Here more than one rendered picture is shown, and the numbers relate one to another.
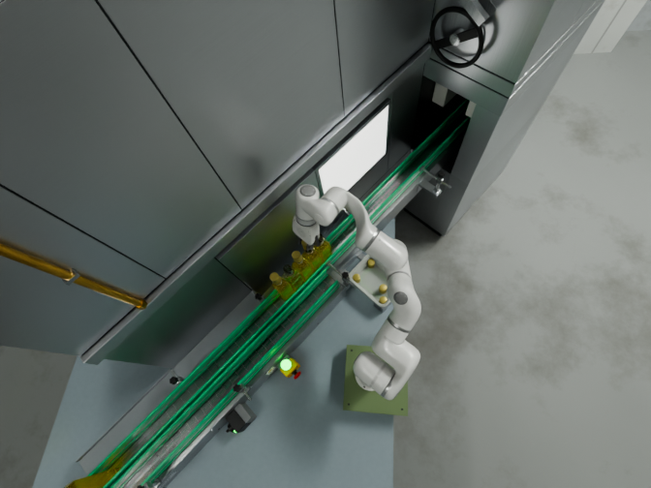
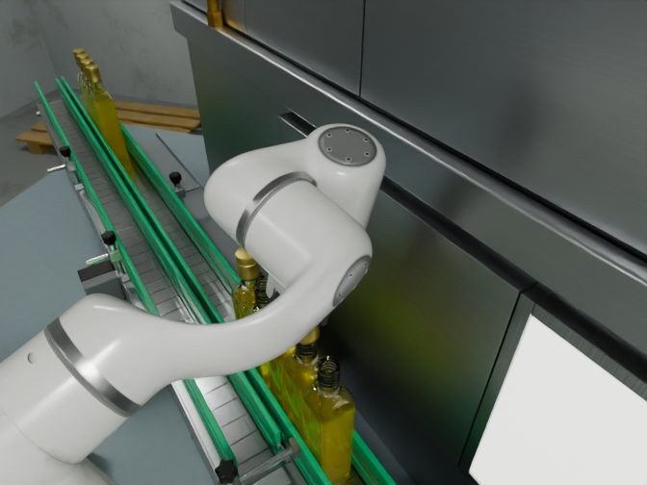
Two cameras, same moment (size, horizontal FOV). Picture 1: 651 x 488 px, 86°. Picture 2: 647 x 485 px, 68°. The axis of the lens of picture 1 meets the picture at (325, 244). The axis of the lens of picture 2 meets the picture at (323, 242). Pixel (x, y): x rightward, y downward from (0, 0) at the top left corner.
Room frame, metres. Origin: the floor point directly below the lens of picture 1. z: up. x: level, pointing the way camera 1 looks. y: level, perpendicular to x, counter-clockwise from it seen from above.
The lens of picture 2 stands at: (0.57, -0.36, 1.64)
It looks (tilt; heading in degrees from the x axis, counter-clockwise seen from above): 39 degrees down; 87
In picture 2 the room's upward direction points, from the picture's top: straight up
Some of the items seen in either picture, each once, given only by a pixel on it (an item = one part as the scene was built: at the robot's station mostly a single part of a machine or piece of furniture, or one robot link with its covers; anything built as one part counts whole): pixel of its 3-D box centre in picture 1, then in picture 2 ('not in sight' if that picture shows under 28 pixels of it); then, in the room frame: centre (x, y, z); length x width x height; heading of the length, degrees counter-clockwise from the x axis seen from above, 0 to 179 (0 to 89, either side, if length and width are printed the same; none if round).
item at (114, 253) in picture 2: (245, 392); (105, 261); (0.13, 0.46, 0.94); 0.07 x 0.04 x 0.13; 31
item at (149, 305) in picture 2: (181, 446); (93, 197); (0.01, 0.75, 0.93); 1.75 x 0.01 x 0.08; 121
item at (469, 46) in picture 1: (458, 36); not in sight; (1.02, -0.66, 1.49); 0.21 x 0.05 x 0.21; 31
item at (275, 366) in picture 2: (303, 269); (290, 373); (0.54, 0.12, 0.99); 0.06 x 0.06 x 0.21; 31
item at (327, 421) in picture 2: (323, 251); (327, 430); (0.60, 0.02, 0.99); 0.06 x 0.06 x 0.21; 30
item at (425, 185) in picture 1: (433, 184); not in sight; (0.80, -0.58, 0.90); 0.17 x 0.05 x 0.23; 31
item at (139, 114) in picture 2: not in sight; (118, 131); (-0.77, 2.97, 0.05); 1.15 x 0.79 x 0.10; 160
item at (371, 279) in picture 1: (376, 281); not in sight; (0.45, -0.18, 0.80); 0.22 x 0.17 x 0.09; 31
